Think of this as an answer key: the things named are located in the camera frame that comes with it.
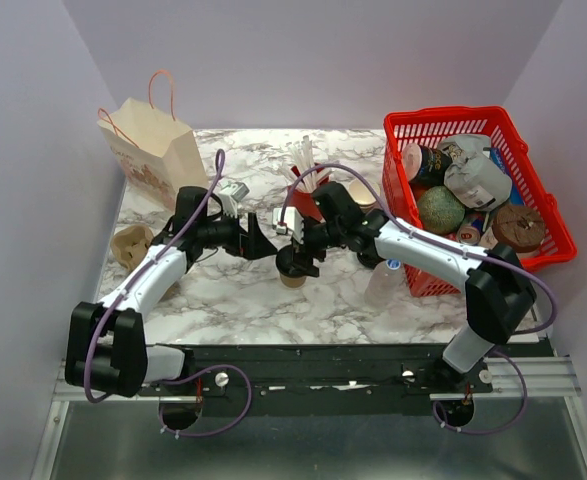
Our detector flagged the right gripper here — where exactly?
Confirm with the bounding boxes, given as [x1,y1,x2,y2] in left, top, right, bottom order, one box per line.
[286,214,343,279]

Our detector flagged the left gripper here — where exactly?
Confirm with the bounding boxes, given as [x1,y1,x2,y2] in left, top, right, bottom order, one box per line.
[198,206,278,261]

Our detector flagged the black coffee cup lid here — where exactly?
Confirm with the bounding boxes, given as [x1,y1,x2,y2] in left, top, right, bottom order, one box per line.
[276,245,300,276]

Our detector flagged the brown paper coffee cup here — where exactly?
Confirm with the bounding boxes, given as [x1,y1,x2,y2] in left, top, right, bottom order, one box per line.
[280,274,307,289]

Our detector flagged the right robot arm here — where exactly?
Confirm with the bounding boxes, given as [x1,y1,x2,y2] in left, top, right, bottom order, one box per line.
[276,182,537,392]

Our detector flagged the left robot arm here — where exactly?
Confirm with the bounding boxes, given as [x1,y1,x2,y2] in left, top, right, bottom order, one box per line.
[65,186,277,397]

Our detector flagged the paper takeout bag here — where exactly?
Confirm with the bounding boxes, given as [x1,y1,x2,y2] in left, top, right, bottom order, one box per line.
[97,98,209,211]

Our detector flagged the red straw cup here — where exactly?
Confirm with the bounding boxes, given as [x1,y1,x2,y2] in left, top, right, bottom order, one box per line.
[287,166,331,222]

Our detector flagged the stack of black lids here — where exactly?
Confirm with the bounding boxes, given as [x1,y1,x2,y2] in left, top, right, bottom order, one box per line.
[356,252,385,270]

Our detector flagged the clear plastic water bottle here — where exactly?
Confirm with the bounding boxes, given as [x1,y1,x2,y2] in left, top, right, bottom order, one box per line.
[364,259,402,310]

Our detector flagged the red plastic basket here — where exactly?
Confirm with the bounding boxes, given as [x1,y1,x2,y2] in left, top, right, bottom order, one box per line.
[383,104,578,298]

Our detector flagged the cardboard cup carrier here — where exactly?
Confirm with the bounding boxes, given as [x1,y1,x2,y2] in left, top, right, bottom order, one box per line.
[110,224,154,273]

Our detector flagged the green melon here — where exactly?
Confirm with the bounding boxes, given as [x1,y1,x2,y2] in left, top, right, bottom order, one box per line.
[417,186,466,235]

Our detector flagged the dark chip canister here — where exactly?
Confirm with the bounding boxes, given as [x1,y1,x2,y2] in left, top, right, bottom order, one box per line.
[401,143,452,187]

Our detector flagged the grey crumpled bag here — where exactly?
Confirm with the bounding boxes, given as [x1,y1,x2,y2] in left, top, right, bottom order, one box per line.
[437,134,512,212]

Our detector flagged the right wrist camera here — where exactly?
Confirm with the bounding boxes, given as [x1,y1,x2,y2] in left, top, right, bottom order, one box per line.
[272,207,304,244]

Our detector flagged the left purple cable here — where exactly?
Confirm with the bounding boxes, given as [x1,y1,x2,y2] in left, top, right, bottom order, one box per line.
[83,148,252,439]

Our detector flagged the purple cable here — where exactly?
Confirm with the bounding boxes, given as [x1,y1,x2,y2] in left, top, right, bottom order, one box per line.
[280,163,559,436]
[83,148,252,439]

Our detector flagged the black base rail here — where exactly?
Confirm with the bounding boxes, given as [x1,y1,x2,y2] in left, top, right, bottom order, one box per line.
[140,344,492,417]

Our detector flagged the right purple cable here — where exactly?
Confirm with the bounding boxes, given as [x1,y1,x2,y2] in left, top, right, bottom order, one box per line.
[280,163,559,436]

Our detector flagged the aluminium frame rail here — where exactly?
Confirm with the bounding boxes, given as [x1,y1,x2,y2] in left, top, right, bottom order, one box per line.
[53,357,581,403]

